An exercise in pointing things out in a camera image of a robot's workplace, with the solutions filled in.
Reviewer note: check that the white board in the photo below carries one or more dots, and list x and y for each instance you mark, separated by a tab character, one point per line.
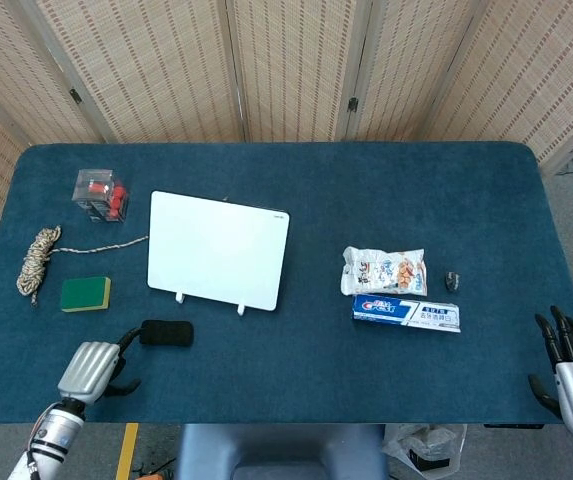
216	250

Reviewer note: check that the blue white toothpaste box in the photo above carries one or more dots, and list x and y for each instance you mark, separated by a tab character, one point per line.
406	312

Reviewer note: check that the blue table cloth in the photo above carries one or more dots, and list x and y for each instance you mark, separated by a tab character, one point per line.
316	360

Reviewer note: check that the black rectangular eraser block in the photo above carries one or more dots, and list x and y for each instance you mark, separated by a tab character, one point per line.
168	333

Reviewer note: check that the bamboo folding screen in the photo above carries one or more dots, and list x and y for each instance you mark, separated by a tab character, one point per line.
286	65

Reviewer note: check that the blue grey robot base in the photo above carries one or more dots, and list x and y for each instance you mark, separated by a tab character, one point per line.
276	452

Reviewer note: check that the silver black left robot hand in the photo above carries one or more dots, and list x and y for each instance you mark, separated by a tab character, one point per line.
88	370

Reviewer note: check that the white snack bag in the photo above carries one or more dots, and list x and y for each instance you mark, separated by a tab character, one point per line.
383	272

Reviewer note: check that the small dark crumpled object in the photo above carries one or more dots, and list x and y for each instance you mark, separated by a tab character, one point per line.
452	281

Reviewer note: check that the clear plastic bag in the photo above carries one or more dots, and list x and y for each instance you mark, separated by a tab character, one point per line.
423	447

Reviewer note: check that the green yellow sponge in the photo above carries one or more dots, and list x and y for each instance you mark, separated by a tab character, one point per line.
85	294

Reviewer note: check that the clear box with red items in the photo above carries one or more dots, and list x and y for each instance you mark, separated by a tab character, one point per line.
102	196

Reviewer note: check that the white plastic board stand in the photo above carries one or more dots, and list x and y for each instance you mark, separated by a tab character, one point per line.
242	309
180	298

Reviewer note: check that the black screen hinge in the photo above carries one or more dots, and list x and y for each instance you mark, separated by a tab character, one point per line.
75	96
352	104

